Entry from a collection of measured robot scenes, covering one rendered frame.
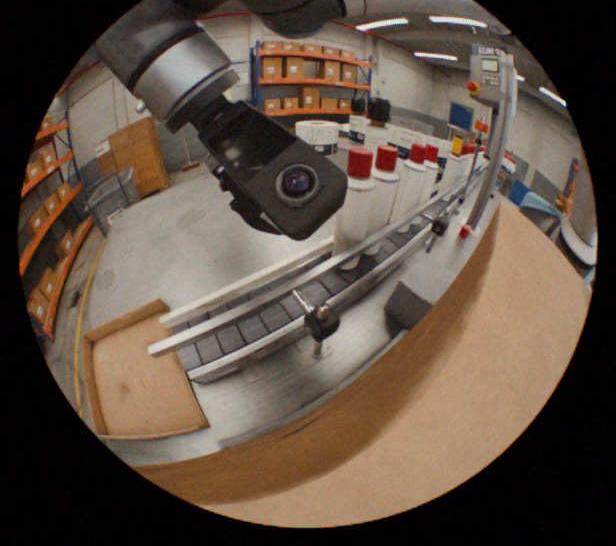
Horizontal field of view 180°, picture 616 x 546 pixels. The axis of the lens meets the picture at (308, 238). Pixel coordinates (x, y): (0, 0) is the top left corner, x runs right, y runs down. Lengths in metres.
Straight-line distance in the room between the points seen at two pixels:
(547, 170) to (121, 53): 8.32
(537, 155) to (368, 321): 8.04
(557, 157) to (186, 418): 8.57
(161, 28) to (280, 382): 0.40
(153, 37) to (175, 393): 0.43
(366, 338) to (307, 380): 0.12
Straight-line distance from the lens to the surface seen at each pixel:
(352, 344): 0.34
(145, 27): 0.16
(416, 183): 0.41
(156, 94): 0.15
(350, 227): 0.29
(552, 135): 8.38
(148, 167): 3.51
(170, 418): 0.39
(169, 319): 0.33
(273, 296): 0.23
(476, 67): 0.84
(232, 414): 0.34
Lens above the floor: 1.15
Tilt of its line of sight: 41 degrees down
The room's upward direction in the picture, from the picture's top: straight up
